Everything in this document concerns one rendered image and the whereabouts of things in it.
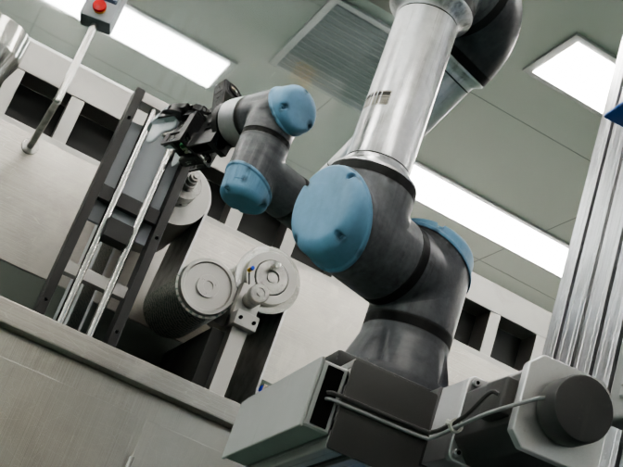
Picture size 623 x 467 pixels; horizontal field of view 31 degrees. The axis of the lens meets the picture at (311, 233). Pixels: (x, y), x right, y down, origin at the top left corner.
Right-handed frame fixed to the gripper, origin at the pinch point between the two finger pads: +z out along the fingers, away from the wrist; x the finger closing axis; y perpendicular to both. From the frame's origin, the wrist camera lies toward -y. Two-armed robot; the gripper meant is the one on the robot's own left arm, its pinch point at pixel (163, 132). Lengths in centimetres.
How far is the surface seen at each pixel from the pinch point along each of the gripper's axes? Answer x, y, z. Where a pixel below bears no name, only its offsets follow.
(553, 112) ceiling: 174, -182, 87
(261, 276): 48, -7, 25
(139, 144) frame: 9.7, -11.2, 27.2
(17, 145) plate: 7, -17, 76
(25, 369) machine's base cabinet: 8.3, 41.8, 15.4
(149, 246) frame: 20.7, 6.0, 23.0
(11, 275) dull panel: 21, 9, 73
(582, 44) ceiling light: 141, -176, 54
